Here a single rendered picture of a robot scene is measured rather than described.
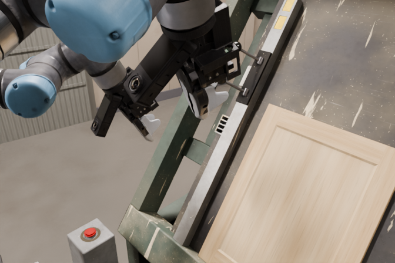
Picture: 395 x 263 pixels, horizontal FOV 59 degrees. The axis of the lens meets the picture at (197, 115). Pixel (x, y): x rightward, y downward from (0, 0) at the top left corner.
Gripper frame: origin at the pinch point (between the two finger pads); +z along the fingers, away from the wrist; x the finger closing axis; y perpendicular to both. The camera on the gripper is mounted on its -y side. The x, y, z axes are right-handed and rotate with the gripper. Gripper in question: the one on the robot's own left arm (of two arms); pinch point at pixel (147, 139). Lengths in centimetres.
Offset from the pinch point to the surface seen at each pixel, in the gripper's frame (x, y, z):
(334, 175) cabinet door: -29, 33, 31
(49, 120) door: 288, -48, 116
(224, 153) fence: 4.1, 18.2, 29.1
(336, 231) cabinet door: -37, 22, 37
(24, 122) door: 287, -66, 102
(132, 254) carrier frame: 23, -31, 58
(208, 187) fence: 2.5, 6.8, 34.7
